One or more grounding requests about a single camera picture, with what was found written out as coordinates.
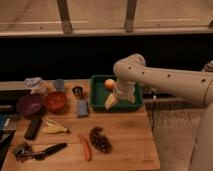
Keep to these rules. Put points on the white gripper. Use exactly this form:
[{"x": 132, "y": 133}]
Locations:
[{"x": 123, "y": 91}]

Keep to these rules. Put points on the blue sponge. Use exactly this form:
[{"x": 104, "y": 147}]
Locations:
[{"x": 82, "y": 108}]

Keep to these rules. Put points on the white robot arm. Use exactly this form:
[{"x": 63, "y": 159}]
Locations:
[{"x": 194, "y": 86}]

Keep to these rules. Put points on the red bowl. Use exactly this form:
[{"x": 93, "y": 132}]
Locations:
[{"x": 55, "y": 101}]

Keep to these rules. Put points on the purple bowl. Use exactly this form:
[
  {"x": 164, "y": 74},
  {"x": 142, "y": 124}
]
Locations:
[{"x": 30, "y": 104}]

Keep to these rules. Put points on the orange fruit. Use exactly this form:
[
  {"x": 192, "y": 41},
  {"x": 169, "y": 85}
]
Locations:
[{"x": 109, "y": 84}]

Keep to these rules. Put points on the green plastic tray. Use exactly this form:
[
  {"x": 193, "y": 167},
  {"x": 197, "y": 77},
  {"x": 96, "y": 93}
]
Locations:
[{"x": 99, "y": 94}]

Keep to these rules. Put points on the small metal cup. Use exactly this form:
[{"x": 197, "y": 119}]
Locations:
[{"x": 78, "y": 92}]

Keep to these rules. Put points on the bunch of dark grapes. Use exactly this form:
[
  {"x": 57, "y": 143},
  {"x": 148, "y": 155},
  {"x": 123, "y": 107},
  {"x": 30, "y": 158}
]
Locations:
[{"x": 99, "y": 140}]

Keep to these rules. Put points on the blue-grey cup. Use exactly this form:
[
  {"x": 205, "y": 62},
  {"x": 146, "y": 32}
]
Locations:
[{"x": 59, "y": 85}]

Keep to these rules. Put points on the banana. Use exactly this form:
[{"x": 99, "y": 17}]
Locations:
[{"x": 53, "y": 127}]

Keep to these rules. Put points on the white crumpled packet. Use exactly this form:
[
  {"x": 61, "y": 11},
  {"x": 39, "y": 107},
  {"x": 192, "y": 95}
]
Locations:
[{"x": 35, "y": 85}]

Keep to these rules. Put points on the black rectangular remote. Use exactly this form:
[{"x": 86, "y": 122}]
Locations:
[{"x": 33, "y": 128}]

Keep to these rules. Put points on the crumpled dark foil wrapper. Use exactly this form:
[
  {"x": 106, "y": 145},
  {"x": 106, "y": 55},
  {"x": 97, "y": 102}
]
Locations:
[{"x": 22, "y": 152}]

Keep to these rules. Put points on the dark box at left edge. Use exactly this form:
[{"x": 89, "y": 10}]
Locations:
[{"x": 7, "y": 129}]

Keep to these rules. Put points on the black handled tool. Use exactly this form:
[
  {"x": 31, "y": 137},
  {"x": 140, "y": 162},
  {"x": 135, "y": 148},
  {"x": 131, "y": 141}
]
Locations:
[{"x": 49, "y": 151}]

